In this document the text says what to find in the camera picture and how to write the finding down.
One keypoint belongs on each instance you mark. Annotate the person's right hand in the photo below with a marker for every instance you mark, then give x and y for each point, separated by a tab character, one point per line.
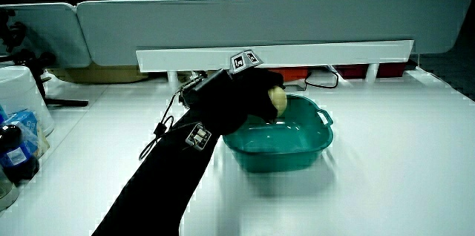
226	98

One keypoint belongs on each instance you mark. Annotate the yellow pear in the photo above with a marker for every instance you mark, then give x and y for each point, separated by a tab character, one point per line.
279	101

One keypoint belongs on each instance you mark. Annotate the teal plastic basin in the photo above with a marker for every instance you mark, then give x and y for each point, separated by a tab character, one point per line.
282	147

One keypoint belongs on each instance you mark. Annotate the person's right forearm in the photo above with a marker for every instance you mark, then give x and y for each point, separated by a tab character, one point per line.
163	184

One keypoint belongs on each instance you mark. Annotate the small grey sensor module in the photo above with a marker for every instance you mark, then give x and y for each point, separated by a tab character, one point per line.
198	137

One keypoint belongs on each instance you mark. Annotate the orange box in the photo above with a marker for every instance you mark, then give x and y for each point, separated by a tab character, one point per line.
291	73

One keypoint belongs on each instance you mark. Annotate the large grey divider panel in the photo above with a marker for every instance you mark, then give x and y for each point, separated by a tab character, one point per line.
259	17

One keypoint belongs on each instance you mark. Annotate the white desk shelf riser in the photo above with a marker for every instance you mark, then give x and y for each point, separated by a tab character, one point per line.
315	54

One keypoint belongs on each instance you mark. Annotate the cardboard box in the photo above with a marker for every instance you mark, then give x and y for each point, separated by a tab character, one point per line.
100	74

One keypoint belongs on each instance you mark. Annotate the red box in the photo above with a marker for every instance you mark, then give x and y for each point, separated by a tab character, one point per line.
352	71

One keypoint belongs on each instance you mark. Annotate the small grey divider panel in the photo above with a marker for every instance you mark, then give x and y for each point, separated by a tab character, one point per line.
48	32

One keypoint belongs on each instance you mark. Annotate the black tripod stand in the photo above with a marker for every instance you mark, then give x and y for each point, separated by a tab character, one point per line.
37	69

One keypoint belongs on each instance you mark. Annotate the blue packet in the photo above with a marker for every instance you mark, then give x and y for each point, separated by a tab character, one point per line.
27	122

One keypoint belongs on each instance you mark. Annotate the white plastic bucket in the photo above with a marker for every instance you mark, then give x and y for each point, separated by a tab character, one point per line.
18	91

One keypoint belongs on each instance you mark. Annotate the dark bottle with blue label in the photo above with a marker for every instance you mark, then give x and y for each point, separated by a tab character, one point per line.
15	154

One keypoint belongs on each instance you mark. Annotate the clear glass container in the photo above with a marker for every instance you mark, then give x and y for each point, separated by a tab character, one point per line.
6	191

